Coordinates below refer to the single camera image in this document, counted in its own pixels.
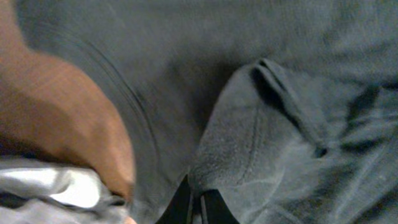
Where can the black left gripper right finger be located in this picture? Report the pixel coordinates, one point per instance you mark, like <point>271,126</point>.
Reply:
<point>214,210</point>

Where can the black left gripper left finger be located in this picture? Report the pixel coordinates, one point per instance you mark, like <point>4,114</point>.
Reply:
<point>180,208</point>

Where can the dark green t-shirt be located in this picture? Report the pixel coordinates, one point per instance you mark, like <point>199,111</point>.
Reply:
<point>287,108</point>

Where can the grey folded trousers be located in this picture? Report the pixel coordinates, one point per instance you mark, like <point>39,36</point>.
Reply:
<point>35,191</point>

